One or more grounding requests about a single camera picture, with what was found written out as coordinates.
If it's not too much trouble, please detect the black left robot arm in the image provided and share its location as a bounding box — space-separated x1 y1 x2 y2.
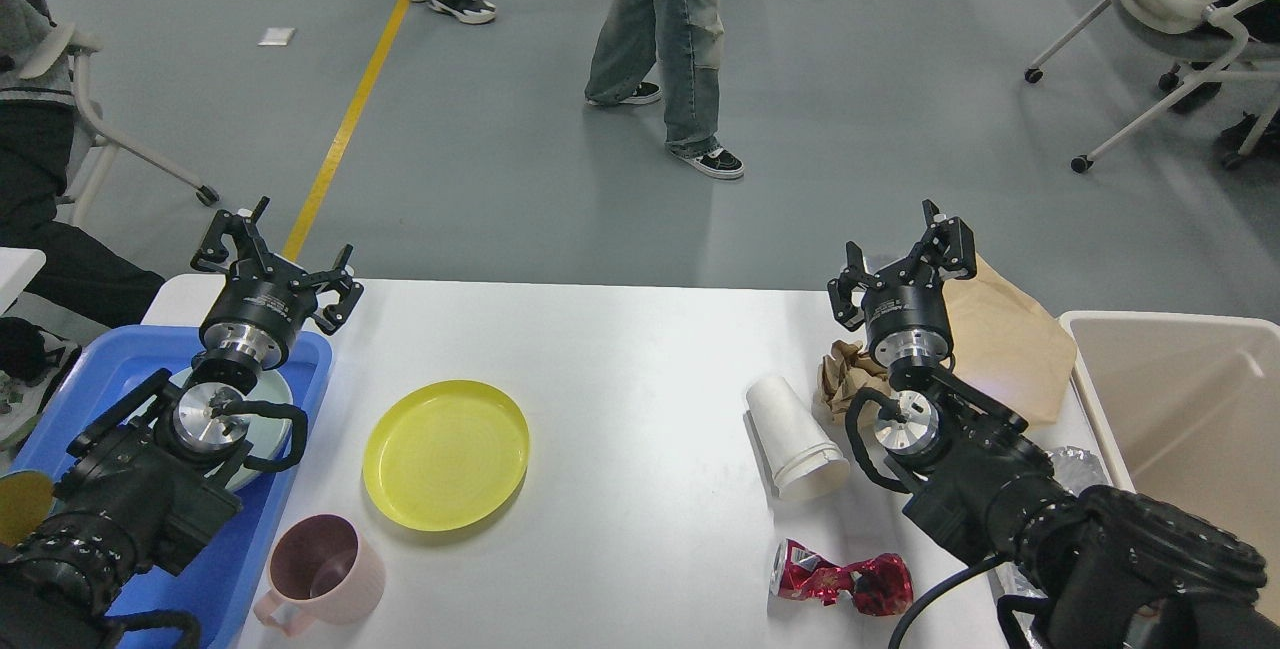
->
3 198 364 648

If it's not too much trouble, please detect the crumpled brown paper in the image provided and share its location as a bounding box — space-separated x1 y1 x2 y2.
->
818 341 893 422

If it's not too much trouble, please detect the white office chair right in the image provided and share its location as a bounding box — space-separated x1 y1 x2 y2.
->
1024 0 1277 172

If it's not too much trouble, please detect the pale green plate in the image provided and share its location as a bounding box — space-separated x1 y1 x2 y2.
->
154 367 292 479

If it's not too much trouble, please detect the white paper scrap on floor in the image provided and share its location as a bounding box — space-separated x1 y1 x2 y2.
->
257 26 296 47

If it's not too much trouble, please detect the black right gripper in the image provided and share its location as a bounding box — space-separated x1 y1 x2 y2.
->
827 198 977 375

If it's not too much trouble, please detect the teal mug yellow inside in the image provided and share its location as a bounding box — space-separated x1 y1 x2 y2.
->
1 470 54 547

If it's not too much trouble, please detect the brown paper bag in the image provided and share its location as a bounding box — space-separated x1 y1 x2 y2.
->
943 256 1076 428

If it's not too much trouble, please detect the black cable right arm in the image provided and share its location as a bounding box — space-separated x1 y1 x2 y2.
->
888 554 1011 649

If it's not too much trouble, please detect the white paper cup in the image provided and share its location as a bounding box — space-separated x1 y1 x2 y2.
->
746 376 850 502

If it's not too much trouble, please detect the crushed red can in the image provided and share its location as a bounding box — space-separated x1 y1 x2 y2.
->
771 539 915 617

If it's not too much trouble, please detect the yellow plastic plate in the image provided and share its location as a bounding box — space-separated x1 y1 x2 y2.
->
362 380 531 533

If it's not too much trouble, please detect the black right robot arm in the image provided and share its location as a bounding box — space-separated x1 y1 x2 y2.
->
827 201 1279 648

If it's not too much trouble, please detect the person in faded jeans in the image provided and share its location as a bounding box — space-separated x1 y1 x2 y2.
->
584 0 744 180

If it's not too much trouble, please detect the pink mug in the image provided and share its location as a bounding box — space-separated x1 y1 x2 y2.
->
252 515 387 637

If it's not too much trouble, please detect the white side table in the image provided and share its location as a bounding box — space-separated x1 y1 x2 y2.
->
0 247 46 315

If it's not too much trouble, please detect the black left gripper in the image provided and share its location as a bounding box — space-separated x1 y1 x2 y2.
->
191 195 364 371

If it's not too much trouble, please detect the beige plastic bin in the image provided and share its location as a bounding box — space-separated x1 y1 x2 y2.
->
1060 311 1279 620

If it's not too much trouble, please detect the blue plastic tray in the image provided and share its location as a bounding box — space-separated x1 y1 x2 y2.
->
3 325 332 648

